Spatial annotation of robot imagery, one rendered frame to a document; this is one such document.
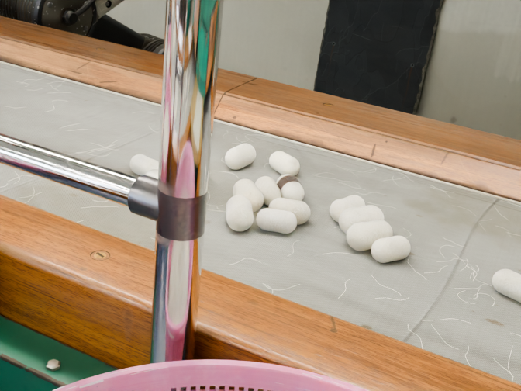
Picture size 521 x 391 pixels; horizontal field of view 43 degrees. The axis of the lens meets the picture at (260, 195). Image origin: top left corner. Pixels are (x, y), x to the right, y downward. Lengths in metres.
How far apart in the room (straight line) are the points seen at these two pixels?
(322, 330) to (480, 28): 2.25
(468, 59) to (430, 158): 1.93
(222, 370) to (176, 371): 0.02
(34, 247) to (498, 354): 0.29
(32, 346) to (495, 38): 2.28
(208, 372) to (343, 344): 0.08
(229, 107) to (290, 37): 2.13
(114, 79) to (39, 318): 0.43
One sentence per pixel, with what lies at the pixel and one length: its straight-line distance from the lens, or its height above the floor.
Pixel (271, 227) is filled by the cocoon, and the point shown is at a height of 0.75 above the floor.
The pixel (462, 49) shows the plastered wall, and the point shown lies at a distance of 2.59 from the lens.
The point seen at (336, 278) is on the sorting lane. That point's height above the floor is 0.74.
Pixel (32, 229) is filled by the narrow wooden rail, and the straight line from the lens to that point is 0.45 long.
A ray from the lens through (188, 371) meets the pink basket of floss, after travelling 0.33.
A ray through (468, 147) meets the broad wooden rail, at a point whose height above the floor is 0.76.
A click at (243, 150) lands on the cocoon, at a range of 0.60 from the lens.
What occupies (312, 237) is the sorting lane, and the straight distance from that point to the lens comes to 0.51.
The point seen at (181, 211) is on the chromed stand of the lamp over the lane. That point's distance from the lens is 0.30.
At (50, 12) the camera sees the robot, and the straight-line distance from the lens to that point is 1.22.
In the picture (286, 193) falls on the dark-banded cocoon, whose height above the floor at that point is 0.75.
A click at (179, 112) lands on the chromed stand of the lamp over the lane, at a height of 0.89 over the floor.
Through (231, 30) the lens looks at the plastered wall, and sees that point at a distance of 3.00.
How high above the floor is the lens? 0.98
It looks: 25 degrees down
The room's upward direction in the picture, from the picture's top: 7 degrees clockwise
